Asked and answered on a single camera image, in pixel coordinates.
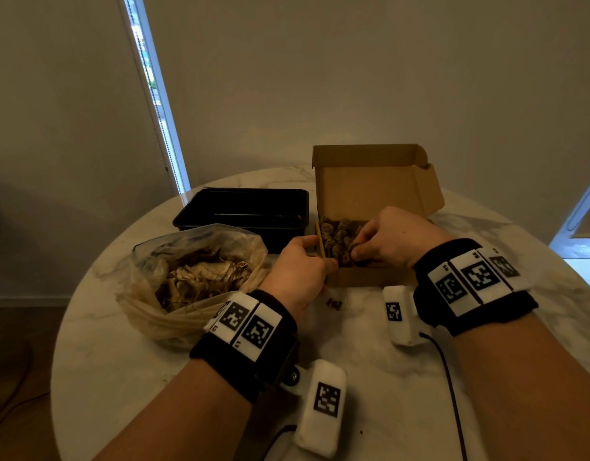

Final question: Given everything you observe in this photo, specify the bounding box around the person's left hand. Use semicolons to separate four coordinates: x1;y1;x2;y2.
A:
259;235;339;327

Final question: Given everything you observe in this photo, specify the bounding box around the person's right hand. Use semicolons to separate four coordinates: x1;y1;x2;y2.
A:
350;206;455;269

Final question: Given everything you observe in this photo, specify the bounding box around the brown cardboard box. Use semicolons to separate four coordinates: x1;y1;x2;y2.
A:
312;143;445;289

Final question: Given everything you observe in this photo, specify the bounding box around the person's right forearm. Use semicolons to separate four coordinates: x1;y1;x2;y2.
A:
452;312;590;461

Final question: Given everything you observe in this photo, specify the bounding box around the person's left forearm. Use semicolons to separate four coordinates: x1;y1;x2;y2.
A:
92;359;253;461

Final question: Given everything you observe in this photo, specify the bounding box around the pile of brown dried pellets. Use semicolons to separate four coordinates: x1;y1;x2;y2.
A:
319;216;369;267

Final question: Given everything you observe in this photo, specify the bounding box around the black wristband with marker tags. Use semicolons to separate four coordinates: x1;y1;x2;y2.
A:
413;238;539;337
189;289;300;405

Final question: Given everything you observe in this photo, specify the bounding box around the black plastic tray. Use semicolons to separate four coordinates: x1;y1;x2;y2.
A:
172;187;310;255

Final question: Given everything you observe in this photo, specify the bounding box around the heap of dried brown leaves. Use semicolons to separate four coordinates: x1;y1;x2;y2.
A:
155;246;253;313

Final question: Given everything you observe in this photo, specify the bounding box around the clear plastic bag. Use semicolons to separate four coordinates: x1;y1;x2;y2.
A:
116;223;270;349

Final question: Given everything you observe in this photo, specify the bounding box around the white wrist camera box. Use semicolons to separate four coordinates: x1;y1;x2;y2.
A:
382;285;433;347
293;359;348;459

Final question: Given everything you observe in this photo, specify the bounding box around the black camera cable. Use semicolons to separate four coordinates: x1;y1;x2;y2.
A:
418;332;469;461
262;424;299;461

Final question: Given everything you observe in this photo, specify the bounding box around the white window frame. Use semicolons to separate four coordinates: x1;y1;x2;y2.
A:
548;169;590;290
116;0;191;205

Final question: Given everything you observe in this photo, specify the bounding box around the black floor cable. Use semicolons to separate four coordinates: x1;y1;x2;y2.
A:
0;392;52;440

